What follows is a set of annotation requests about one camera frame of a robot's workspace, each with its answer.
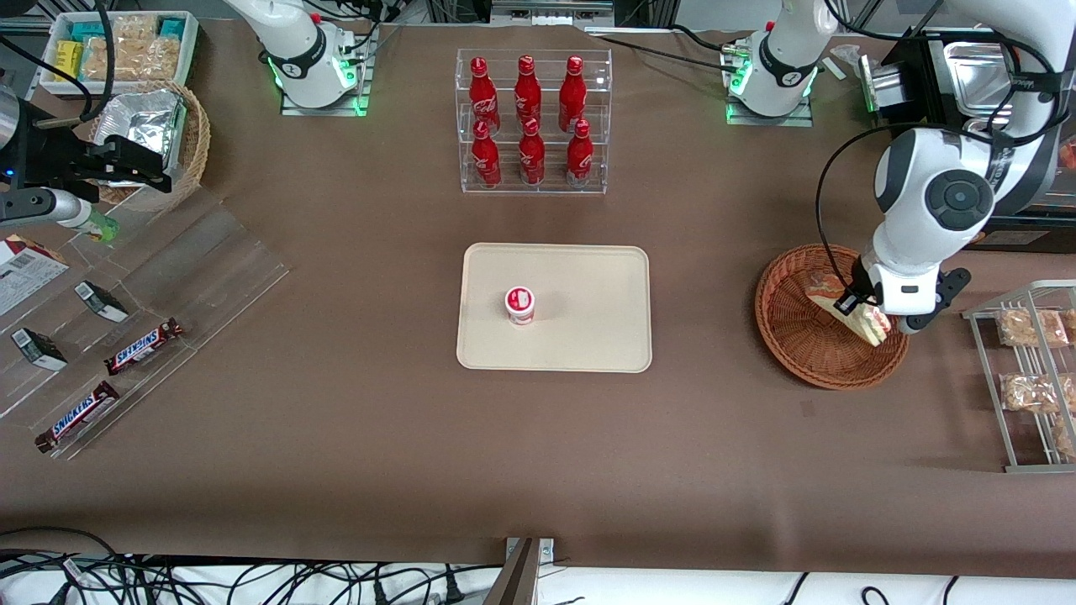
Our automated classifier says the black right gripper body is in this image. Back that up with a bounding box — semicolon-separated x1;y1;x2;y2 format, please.
13;123;105;191

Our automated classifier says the triangular sandwich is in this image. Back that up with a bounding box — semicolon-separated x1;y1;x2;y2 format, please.
805;272;893;348

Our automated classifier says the light wicker basket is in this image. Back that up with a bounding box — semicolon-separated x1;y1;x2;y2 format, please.
87;80;212;213

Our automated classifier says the dark brown wicker basket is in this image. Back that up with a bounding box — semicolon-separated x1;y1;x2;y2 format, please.
754;244;911;391

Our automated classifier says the beige plastic tray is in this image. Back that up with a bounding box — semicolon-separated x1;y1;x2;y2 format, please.
456;243;653;374

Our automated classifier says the silver foil bag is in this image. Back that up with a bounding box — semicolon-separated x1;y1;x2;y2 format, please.
98;87;188;187

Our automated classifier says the clear bag of crackers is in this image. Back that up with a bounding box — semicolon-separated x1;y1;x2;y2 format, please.
82;35;182;83
108;14;161;43

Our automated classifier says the yellow snack box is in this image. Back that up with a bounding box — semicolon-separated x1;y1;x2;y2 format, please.
54;39;86;84

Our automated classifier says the white plastic bin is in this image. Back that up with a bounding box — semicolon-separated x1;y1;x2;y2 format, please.
38;10;201;102

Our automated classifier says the clear acrylic display stand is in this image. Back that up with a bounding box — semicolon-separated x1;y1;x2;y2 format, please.
0;186;292;462

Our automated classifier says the red and white carton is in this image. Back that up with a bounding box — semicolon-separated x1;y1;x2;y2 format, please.
0;233;71;319

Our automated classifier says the small black and white box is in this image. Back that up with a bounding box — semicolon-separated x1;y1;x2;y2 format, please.
9;327;69;372
73;280;130;324

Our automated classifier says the Snickers chocolate bar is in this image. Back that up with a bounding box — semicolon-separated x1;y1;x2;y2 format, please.
103;317;185;377
34;380;122;455

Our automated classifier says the large steel pan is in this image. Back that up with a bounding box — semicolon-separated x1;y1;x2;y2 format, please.
942;39;1023;119

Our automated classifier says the silver box with green light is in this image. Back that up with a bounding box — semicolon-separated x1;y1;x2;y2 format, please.
857;54;905;116

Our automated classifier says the clear acrylic bottle rack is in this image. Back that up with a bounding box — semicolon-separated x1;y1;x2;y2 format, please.
456;48;614;196

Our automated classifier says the red cola bottle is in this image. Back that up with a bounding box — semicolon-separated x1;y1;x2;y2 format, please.
558;55;588;134
517;118;547;187
514;55;544;127
467;56;502;135
470;119;504;189
564;119;596;189

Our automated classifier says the red and white yogurt cup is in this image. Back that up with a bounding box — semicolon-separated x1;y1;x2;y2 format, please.
504;287;537;327

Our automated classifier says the brown table cover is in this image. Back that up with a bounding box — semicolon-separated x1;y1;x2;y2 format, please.
0;17;1076;581

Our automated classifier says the grey wire shelf rack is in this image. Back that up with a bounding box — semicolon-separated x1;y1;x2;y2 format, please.
962;279;1076;475

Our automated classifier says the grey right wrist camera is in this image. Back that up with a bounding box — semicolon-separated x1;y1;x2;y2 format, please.
0;188;95;233

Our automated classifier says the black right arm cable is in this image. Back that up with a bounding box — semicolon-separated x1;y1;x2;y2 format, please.
0;0;117;125

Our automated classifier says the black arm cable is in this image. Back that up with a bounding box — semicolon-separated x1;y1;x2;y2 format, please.
0;0;117;125
815;0;1062;297

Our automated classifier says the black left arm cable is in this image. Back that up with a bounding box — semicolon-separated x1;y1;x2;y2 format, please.
815;0;1062;297

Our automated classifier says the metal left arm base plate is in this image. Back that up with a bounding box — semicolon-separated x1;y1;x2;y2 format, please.
725;42;815;129

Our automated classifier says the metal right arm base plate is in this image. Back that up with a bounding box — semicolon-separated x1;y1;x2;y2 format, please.
279;24;381;118

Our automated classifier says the black table cable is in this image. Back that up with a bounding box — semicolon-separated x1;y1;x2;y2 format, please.
588;24;751;66

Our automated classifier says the black cable bundle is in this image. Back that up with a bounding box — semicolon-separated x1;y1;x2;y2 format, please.
0;526;505;605

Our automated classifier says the dark metal bar with bracket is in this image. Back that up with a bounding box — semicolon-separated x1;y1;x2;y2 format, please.
483;537;556;605

